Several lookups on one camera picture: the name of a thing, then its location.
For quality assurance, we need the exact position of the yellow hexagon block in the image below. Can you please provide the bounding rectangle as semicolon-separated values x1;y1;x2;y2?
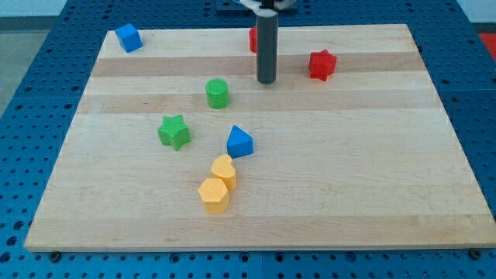
198;178;230;214

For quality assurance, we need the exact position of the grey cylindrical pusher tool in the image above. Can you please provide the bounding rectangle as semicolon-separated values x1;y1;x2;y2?
256;9;278;84

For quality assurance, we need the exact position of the yellow heart block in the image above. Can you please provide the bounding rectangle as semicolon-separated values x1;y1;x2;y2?
210;154;237;191

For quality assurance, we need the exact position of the blue triangle block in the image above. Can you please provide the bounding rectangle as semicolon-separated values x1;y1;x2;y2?
226;126;254;158

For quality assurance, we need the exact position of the red block behind pusher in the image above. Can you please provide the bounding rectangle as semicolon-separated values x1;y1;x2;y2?
249;26;257;53

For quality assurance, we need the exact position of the red star block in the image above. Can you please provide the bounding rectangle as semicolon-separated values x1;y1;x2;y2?
308;50;337;81

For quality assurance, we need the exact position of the wooden board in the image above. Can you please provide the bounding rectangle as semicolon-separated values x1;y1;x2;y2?
24;24;495;253

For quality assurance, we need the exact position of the green cylinder block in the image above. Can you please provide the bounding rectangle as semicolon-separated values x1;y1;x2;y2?
205;78;229;109

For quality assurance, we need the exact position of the green star block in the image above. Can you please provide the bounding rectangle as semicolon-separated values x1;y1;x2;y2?
157;115;191;151

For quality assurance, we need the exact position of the blue cube block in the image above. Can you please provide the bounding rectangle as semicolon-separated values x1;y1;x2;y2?
115;23;143;53

